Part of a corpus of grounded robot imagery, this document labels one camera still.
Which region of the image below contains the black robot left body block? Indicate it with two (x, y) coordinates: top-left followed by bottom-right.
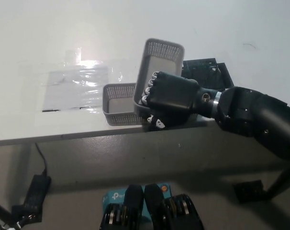
(99, 184), (145, 230)

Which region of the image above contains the teal router box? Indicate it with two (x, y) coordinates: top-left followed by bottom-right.
(102, 183), (171, 222)

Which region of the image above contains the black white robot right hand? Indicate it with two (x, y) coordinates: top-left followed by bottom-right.
(139, 71), (218, 131)

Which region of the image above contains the black table foot base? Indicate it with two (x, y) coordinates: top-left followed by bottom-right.
(11, 204), (43, 223)

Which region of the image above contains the black table leg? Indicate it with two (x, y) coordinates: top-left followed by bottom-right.
(264, 162), (290, 200)
(0, 197), (18, 228)

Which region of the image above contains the black power cable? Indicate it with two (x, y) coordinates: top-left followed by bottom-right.
(34, 142), (48, 176)

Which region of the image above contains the black floor plate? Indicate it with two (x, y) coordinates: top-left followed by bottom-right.
(233, 179), (265, 204)

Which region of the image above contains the black power adapter brick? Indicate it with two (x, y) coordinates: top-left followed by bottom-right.
(22, 174), (52, 215)

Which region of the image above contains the clear plastic sheet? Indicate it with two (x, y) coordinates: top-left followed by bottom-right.
(43, 68), (109, 112)

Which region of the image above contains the transparent plastic film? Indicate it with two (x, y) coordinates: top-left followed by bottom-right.
(18, 47), (123, 114)

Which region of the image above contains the grey perforated plastic basket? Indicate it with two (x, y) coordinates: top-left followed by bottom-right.
(133, 37), (198, 126)
(102, 82), (199, 127)

